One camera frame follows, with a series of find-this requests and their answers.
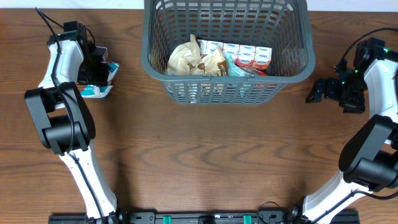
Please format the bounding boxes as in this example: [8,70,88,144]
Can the blue white snack packet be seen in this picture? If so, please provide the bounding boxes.
[80,62,119,99]

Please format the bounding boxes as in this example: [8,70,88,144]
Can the orange long biscuit pack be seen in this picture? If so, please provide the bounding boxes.
[239,67,277,88]

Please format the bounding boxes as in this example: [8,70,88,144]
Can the multipack tissue packets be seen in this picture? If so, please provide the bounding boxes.
[198,39,272,71]

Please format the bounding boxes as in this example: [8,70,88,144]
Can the mint green wipes pack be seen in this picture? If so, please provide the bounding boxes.
[224,53,251,96]

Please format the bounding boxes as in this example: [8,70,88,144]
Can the cream snack pouch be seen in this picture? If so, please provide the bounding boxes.
[167,34,201,75]

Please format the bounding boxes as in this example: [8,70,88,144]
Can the brown beige snack pouch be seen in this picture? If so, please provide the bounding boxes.
[190,47,228,77]

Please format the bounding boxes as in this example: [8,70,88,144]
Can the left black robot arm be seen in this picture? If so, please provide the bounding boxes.
[24,21,129,223]

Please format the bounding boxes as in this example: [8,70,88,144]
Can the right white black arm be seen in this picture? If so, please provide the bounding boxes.
[284,37,397,223]

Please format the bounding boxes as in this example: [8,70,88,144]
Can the grey plastic basket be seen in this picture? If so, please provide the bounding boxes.
[141,0,315,105]

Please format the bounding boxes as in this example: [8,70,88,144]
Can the right black cable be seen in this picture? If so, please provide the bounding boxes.
[341,27,398,66]

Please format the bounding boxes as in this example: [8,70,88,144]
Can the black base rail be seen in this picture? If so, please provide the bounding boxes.
[48,209,360,224]

